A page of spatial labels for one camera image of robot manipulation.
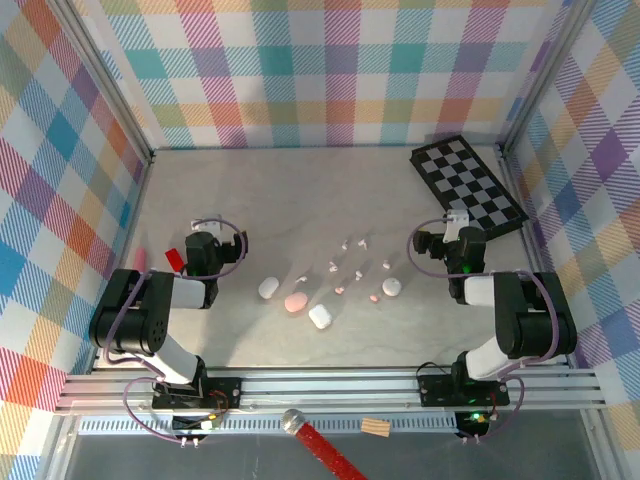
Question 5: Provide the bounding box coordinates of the white rounded square earbud case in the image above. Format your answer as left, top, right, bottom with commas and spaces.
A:
307, 303, 333, 330

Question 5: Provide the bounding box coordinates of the black checkered chessboard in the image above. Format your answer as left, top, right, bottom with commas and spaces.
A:
409, 134, 531, 242

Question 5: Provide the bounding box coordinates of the small wooden block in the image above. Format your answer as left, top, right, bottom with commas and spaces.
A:
360, 417, 392, 439

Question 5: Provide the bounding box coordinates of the red glitter microphone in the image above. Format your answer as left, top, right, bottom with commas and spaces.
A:
280, 408, 369, 480

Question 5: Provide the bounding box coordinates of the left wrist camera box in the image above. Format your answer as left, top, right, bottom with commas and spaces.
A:
191, 214, 225, 235

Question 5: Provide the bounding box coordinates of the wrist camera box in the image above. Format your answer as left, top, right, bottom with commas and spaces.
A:
191, 214, 225, 235
443, 209, 470, 245

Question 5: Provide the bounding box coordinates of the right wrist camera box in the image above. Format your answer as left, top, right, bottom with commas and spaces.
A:
443, 209, 470, 245

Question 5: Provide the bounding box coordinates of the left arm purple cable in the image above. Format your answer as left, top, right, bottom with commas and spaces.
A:
102, 217, 251, 444

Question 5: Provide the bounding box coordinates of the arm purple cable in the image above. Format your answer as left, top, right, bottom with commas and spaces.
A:
102, 217, 251, 444
408, 217, 560, 444

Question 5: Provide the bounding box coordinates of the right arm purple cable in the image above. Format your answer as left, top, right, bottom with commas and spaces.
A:
408, 217, 560, 444

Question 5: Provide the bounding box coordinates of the aluminium side rail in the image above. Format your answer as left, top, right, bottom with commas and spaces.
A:
87, 149, 156, 376
497, 144, 576, 371

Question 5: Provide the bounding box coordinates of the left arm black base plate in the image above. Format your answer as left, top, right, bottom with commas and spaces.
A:
151, 374, 244, 409

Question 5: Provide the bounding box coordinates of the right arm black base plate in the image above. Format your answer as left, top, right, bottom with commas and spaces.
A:
417, 372, 511, 407

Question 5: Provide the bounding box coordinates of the white slotted cable duct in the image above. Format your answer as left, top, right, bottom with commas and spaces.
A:
78, 417, 459, 436

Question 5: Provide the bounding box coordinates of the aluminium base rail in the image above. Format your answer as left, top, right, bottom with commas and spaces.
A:
54, 367, 609, 416

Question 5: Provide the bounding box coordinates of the aluminium corner post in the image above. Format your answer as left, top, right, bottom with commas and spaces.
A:
52, 0, 156, 164
499, 0, 601, 159

